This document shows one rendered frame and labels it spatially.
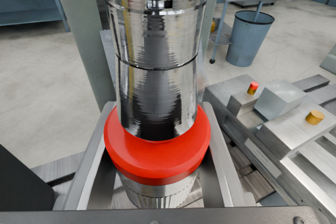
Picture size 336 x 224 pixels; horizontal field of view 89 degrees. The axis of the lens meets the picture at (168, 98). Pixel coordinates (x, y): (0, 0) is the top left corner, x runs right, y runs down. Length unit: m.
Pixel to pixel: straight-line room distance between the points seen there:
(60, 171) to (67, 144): 1.31
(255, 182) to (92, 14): 0.54
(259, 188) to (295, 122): 0.15
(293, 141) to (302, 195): 0.09
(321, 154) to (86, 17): 0.60
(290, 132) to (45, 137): 1.79
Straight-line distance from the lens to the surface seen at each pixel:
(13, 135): 2.06
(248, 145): 0.42
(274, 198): 0.52
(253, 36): 2.48
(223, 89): 0.47
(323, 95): 0.74
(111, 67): 0.54
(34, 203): 0.36
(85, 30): 0.54
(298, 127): 0.40
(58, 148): 1.75
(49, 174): 0.44
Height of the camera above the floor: 1.32
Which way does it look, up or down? 43 degrees down
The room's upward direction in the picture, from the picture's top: 3 degrees clockwise
